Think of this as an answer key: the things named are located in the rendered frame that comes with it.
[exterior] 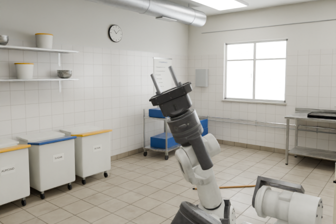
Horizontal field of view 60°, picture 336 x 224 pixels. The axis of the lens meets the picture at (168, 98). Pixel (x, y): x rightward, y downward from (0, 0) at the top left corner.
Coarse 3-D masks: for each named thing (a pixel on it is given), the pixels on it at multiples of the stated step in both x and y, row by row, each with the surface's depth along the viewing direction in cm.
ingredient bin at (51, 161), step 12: (48, 132) 428; (60, 132) 428; (36, 144) 367; (48, 144) 376; (60, 144) 389; (72, 144) 403; (36, 156) 371; (48, 156) 377; (60, 156) 390; (72, 156) 404; (36, 168) 373; (48, 168) 378; (60, 168) 391; (72, 168) 405; (36, 180) 375; (48, 180) 378; (60, 180) 392; (72, 180) 407
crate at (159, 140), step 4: (164, 132) 623; (152, 136) 583; (156, 136) 583; (160, 136) 583; (164, 136) 583; (168, 136) 583; (172, 136) 584; (152, 140) 579; (156, 140) 574; (160, 140) 569; (164, 140) 564; (168, 140) 570; (172, 140) 584; (152, 144) 579; (156, 144) 574; (160, 144) 570; (164, 144) 565; (168, 144) 570; (172, 144) 584
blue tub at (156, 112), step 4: (152, 108) 573; (156, 108) 573; (148, 112) 573; (152, 112) 566; (156, 112) 561; (160, 112) 555; (152, 116) 568; (156, 116) 562; (160, 116) 556; (168, 116) 561
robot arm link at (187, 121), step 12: (156, 96) 80; (168, 96) 79; (180, 96) 79; (168, 108) 80; (180, 108) 80; (192, 108) 84; (168, 120) 82; (180, 120) 79; (192, 120) 80; (180, 132) 79
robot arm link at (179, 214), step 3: (177, 213) 69; (180, 213) 68; (174, 216) 70; (177, 216) 68; (180, 216) 68; (183, 216) 67; (174, 219) 69; (177, 219) 68; (180, 219) 67; (183, 219) 67; (186, 219) 66; (171, 222) 69; (174, 222) 68; (177, 222) 67; (180, 222) 67; (183, 222) 66; (186, 222) 66; (189, 222) 66; (192, 222) 66
